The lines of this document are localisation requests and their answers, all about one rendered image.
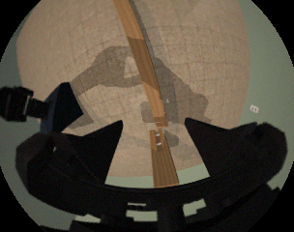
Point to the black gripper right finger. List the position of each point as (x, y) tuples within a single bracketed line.
[(216, 144)]

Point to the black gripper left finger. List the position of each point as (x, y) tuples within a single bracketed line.
[(95, 150)]

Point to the wooden post with slot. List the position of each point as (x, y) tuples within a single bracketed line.
[(163, 172)]

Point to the dark brown wooden rail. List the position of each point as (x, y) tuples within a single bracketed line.
[(143, 61)]

